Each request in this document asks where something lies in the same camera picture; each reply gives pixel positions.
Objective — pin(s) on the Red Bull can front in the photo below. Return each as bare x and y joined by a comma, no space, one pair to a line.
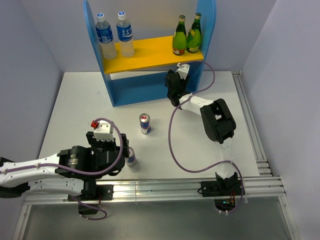
131,160

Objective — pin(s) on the red bull can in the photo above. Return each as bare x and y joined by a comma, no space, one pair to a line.
145,123
131,160

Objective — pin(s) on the blue and yellow shelf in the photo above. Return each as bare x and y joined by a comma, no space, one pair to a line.
141,78

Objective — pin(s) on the aluminium rail frame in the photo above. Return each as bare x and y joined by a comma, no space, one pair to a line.
155,199

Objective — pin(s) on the Pocari Sweat bottle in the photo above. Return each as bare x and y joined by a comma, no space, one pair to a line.
125,35
105,37

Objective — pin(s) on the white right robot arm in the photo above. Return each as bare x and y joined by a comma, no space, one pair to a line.
218,122

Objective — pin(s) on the green glass bottle right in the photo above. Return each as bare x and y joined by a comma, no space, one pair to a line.
194,36

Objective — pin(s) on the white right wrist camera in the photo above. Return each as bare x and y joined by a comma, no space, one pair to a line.
182,69

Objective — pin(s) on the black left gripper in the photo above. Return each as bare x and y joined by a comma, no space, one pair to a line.
95,143

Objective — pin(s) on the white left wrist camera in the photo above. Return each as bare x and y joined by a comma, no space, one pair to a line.
102,131

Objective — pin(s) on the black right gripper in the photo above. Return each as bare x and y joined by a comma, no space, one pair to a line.
184,82

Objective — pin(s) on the green glass bottle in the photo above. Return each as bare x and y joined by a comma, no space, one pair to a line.
179,40
194,36

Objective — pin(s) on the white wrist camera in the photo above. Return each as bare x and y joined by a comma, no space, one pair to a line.
102,131
182,69

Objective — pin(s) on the green glass bottle left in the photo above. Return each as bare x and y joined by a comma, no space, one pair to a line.
179,40

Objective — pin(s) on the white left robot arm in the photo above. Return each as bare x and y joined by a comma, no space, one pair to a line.
73,171

